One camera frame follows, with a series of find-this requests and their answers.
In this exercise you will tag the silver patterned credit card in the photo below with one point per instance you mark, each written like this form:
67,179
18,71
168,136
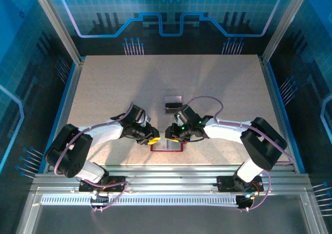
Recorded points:
173,99

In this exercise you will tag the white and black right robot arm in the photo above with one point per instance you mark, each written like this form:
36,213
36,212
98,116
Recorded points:
262,145

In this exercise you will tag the small black connector box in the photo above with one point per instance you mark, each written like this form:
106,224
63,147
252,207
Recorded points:
99,199
243,203

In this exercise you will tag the grey platform panel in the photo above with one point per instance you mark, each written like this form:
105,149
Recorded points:
168,221

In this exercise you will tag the aluminium table mounting rail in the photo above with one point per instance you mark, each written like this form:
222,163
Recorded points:
168,175

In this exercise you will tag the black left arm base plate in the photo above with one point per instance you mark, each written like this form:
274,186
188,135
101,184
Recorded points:
116,179

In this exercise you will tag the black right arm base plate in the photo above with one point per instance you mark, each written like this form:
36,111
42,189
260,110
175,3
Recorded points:
224,183

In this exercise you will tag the aluminium table side rail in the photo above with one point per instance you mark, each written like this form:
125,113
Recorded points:
280,114
66,114

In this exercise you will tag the aluminium frame post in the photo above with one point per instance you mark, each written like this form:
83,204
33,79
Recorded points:
284,24
59,26

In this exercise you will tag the aluminium lower frame bar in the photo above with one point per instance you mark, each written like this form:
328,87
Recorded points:
315,218
27,218

